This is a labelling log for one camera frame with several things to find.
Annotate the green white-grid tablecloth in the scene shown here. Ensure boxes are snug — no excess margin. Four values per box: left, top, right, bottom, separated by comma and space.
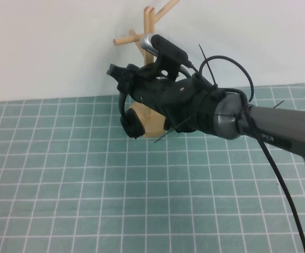
0, 82, 305, 253

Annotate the black over-ear headphones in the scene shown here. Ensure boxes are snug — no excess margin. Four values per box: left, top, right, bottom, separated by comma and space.
117, 86, 146, 140

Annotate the wooden branch headphone stand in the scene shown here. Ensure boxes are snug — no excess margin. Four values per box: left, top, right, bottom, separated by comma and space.
112, 0, 181, 138

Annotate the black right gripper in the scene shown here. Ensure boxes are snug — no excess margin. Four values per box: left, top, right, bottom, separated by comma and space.
106, 63, 218, 135

